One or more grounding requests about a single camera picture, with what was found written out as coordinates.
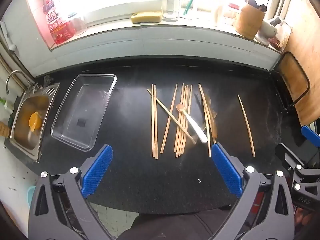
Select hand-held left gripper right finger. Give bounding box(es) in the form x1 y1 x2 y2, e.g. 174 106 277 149
211 142 296 240

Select glass jar chili flakes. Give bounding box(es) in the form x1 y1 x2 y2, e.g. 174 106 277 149
269 21 292 50

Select clear drinking glass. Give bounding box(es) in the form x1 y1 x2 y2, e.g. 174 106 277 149
162 0 180 22

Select glass holding razor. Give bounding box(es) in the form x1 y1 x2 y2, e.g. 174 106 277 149
180 0 200 18

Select black wire rack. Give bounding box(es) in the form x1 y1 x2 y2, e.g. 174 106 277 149
269 51 310 114

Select steel faucet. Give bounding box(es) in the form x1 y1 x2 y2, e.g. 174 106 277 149
5 70 43 95

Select clear plastic container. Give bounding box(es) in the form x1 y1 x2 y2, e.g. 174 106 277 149
51 74 118 152

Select bunch of dark utensils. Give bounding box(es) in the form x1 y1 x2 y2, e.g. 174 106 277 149
244 0 268 12

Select green and white bottle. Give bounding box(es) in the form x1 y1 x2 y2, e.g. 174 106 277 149
0 97 15 113

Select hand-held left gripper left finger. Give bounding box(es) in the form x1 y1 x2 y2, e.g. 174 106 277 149
28 144 118 240

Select red plastic object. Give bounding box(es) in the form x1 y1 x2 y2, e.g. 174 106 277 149
250 192 265 214

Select stone mortar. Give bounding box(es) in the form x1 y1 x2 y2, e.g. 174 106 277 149
255 19 279 46

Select red dish soap bottle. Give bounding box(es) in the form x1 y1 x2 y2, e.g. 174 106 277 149
32 0 75 45

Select bamboo utensil holder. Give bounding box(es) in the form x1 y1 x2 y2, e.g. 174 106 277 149
235 4 265 40

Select translucent brown spoon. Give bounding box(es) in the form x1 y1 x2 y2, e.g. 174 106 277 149
200 96 218 139

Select orange cup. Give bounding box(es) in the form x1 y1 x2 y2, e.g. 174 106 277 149
28 111 43 132

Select steel sink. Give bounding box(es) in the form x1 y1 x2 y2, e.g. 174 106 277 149
9 82 60 163

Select red lid jar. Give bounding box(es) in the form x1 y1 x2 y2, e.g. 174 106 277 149
224 3 242 25

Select pile of wooden chopsticks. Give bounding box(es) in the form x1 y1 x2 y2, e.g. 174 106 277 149
147 83 212 160

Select wooden cutting board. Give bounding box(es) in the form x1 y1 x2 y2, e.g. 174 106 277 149
284 0 320 125

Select person's dark trousers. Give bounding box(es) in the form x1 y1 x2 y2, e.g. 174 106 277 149
117 210 225 240

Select glass jar dark lid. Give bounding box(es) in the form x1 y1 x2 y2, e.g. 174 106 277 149
67 12 88 36

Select teal razor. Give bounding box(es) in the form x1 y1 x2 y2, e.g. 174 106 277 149
184 0 195 15

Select yellow sponge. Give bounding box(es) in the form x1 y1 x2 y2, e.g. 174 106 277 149
130 12 163 25

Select wooden spoon white handle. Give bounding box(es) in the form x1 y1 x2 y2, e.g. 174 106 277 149
176 104 208 144

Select white vase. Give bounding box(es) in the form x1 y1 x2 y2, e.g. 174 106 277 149
212 4 224 27

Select light blue plastic cup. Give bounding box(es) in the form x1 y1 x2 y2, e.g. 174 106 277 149
26 185 37 205

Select single wooden chopstick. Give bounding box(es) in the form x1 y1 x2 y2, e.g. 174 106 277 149
237 94 256 158

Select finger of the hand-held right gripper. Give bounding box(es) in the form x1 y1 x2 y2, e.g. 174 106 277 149
301 125 320 148
274 142 320 180

